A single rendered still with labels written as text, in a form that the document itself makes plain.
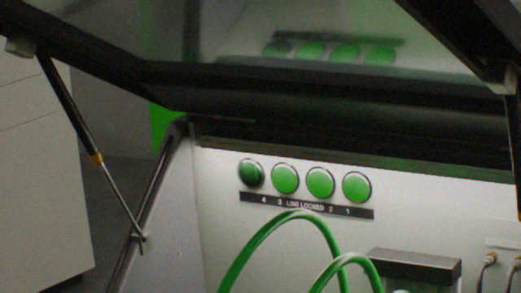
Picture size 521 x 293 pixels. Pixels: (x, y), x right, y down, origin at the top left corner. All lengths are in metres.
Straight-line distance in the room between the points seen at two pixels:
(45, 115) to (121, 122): 1.99
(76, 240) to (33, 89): 0.72
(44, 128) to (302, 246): 2.87
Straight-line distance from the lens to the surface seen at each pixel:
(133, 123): 6.31
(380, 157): 1.49
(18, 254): 4.45
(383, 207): 1.55
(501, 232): 1.49
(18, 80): 4.31
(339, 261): 1.31
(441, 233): 1.53
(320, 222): 1.42
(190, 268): 1.74
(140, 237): 1.62
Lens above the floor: 1.91
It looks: 18 degrees down
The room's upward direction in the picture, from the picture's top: 4 degrees counter-clockwise
